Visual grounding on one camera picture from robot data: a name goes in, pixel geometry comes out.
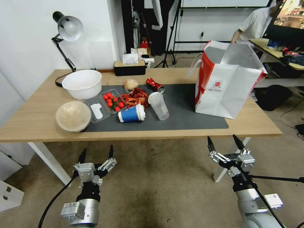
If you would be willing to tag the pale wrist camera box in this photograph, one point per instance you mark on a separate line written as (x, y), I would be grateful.
(247, 160)
(85, 172)

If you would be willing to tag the red crayfish shell pile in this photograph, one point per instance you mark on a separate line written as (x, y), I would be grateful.
(133, 98)

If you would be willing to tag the clear plastic cup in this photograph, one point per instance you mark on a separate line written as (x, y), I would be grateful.
(159, 107)

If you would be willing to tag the white tissue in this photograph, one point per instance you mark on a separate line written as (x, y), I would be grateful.
(130, 58)

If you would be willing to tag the white drawer cabinet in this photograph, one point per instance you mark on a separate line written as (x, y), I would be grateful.
(12, 197)

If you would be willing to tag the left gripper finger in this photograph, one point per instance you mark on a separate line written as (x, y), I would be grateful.
(82, 157)
(107, 164)

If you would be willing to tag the wooden side table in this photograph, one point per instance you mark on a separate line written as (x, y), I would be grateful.
(261, 44)

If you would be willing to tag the person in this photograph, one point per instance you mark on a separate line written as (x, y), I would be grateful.
(254, 26)

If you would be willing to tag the black tissue box wooden lid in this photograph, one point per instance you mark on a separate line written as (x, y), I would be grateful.
(129, 69)

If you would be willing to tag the large black display screen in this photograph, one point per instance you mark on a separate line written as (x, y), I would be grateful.
(289, 14)

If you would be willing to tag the black desk mat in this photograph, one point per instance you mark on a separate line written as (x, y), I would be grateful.
(180, 118)

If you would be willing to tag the lidded round food container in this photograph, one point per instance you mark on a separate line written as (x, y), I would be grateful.
(72, 116)

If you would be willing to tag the pile of dark clothes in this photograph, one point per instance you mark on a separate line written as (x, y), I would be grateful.
(293, 58)

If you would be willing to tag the large white bowl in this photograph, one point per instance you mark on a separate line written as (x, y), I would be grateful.
(82, 88)

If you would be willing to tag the clear plastic clamshell box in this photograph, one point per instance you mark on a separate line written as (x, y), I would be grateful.
(97, 111)

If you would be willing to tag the black bag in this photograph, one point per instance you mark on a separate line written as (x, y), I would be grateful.
(273, 97)

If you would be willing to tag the wooden table white legs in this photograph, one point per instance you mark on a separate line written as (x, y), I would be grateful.
(35, 114)

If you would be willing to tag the black desk lamp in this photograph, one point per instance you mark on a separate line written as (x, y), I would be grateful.
(70, 27)

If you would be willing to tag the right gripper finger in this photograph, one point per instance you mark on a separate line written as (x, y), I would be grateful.
(219, 158)
(239, 144)

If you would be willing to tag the crumpled clear food wrapper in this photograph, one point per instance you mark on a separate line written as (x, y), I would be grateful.
(131, 83)

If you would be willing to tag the white red delivery bag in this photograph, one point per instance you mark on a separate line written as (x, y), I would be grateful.
(221, 99)

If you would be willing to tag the black tripod stand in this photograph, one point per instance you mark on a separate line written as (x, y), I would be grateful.
(172, 35)

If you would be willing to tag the white paper bag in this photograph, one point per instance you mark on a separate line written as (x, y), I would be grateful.
(140, 51)

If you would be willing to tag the crushed red drink can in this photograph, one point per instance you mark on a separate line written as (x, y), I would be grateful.
(152, 83)

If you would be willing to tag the blue paper cup white lid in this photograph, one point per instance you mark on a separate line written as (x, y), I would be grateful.
(129, 116)

